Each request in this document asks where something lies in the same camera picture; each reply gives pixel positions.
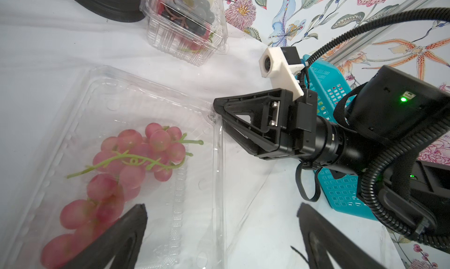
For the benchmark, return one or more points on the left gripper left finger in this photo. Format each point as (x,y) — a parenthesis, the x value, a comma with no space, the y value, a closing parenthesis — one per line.
(118,247)

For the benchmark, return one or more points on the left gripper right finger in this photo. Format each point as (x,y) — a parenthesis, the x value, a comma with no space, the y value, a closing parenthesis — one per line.
(324,242)

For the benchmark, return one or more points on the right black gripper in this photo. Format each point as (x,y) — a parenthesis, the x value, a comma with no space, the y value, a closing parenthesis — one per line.
(298,131)

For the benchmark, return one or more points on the clear clamshell container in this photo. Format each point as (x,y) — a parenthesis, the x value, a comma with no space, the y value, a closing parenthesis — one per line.
(185,217)
(172,39)

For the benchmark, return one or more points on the teal plastic mesh basket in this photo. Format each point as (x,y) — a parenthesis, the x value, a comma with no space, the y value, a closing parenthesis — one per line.
(331,87)

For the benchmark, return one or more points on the clear clamshell container front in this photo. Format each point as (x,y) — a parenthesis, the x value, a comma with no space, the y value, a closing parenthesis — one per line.
(172,39)

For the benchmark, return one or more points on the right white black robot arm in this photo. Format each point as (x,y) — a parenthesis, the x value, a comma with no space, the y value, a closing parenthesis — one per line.
(377,132)

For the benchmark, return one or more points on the blue microphone on black stand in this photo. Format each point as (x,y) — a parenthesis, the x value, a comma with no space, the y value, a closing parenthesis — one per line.
(126,11)

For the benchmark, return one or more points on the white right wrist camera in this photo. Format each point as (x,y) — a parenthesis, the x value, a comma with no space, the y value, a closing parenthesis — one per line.
(274,66)

